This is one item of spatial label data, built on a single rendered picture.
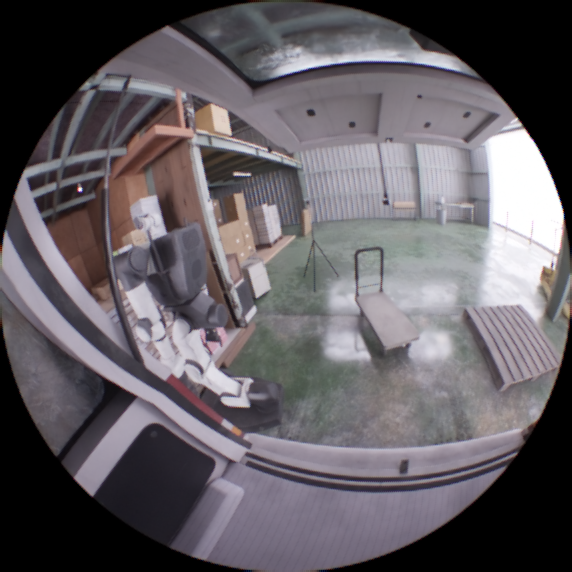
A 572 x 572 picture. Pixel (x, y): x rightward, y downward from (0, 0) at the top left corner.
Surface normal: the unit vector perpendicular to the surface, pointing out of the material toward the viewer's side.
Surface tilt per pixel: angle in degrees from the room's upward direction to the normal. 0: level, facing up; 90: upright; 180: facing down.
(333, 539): 0
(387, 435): 0
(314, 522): 0
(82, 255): 90
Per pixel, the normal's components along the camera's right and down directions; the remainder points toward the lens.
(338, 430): -0.18, -0.88
